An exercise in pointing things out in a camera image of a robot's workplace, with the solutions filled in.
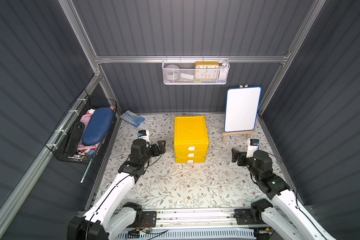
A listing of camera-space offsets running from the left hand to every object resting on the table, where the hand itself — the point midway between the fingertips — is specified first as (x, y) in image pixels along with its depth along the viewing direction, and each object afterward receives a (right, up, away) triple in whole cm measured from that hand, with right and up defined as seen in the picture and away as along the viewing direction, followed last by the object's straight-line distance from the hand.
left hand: (159, 143), depth 80 cm
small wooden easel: (+56, +5, +21) cm, 60 cm away
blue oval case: (-26, +9, -12) cm, 30 cm away
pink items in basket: (-32, -1, -14) cm, 34 cm away
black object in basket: (-33, +4, -17) cm, 38 cm away
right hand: (+46, -3, -2) cm, 46 cm away
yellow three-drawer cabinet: (+17, +1, -1) cm, 17 cm away
